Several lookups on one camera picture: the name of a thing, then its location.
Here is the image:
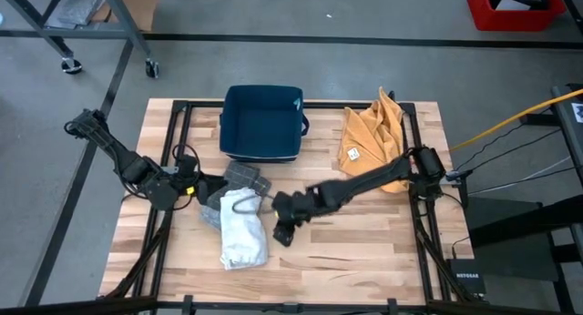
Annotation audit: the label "yellow arm power cable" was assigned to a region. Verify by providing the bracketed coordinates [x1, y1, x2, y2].
[448, 87, 583, 153]

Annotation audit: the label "red plastic bin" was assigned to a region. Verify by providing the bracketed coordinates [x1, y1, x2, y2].
[465, 0, 568, 33]

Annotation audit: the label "grey wheeled cart frame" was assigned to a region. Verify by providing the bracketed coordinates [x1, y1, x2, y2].
[0, 0, 160, 79]

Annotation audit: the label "black Netgear network switch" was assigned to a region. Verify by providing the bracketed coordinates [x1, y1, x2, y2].
[445, 258, 487, 296]

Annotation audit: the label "white towel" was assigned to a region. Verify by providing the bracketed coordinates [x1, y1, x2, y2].
[219, 187, 270, 271]

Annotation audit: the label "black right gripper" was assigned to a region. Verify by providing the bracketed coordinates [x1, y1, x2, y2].
[271, 190, 321, 248]

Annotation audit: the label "thin black floor cable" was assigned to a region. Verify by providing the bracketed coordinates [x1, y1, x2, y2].
[468, 167, 576, 196]
[455, 128, 562, 171]

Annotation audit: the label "black side table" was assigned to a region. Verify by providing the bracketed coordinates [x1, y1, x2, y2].
[464, 83, 583, 315]

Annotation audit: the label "brown cardboard box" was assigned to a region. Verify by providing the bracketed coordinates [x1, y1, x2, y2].
[90, 0, 162, 33]

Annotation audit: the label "navy fabric basket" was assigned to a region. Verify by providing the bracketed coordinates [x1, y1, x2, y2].
[218, 84, 311, 164]

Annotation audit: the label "orange towel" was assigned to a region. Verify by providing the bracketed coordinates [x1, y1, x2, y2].
[336, 86, 410, 195]

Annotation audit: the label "grey checked towel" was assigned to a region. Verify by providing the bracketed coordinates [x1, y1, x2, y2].
[199, 159, 273, 232]

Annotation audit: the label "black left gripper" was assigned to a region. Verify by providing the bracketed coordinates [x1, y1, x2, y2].
[178, 154, 229, 203]

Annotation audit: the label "silver plastic bag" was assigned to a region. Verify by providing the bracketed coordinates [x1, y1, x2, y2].
[45, 0, 107, 30]

